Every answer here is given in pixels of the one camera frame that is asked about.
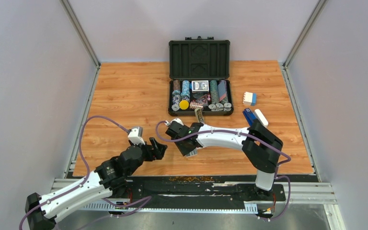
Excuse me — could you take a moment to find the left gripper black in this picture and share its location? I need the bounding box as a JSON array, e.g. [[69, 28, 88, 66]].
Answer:
[[126, 137, 168, 176]]

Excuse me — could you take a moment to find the grey staple strip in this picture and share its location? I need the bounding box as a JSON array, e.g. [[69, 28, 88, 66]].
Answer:
[[185, 149, 198, 157]]

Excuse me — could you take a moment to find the purple cable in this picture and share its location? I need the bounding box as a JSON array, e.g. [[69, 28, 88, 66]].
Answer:
[[155, 120, 292, 222], [19, 115, 153, 230]]

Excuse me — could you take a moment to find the blue playing card deck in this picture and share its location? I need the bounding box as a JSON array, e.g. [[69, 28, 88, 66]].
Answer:
[[191, 80, 209, 93]]

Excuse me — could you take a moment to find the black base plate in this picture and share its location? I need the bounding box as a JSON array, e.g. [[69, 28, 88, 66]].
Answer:
[[96, 175, 286, 210]]

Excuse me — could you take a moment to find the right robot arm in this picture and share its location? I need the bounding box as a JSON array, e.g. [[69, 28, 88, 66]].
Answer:
[[165, 118, 284, 200]]

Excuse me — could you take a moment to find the grey green white stapler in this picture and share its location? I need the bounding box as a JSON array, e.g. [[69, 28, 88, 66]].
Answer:
[[195, 108, 205, 124]]

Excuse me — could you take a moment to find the yellow dealer chip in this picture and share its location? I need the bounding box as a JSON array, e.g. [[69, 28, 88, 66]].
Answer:
[[179, 100, 189, 110]]

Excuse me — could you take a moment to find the blue stapler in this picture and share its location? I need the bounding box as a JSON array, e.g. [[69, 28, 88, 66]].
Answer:
[[242, 108, 257, 127]]

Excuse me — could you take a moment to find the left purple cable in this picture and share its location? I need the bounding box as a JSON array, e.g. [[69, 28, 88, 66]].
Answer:
[[19, 115, 153, 230]]

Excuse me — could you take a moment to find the black poker chip case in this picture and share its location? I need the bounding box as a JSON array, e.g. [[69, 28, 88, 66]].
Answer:
[[168, 37, 234, 116]]

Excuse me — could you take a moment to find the white blue toy block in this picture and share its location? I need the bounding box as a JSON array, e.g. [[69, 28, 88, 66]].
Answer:
[[242, 92, 257, 106]]

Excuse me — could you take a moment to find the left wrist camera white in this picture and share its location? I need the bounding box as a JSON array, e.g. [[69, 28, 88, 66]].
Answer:
[[127, 126, 146, 145]]

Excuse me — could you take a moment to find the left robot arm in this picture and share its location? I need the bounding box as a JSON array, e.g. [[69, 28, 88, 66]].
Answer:
[[21, 138, 168, 230]]

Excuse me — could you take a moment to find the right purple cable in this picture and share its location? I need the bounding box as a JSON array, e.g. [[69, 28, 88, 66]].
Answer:
[[155, 120, 292, 222]]

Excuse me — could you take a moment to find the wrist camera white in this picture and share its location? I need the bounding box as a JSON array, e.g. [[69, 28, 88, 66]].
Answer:
[[127, 126, 146, 145], [171, 118, 184, 126]]

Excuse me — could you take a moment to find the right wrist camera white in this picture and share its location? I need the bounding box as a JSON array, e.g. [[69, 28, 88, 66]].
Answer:
[[171, 118, 184, 126]]

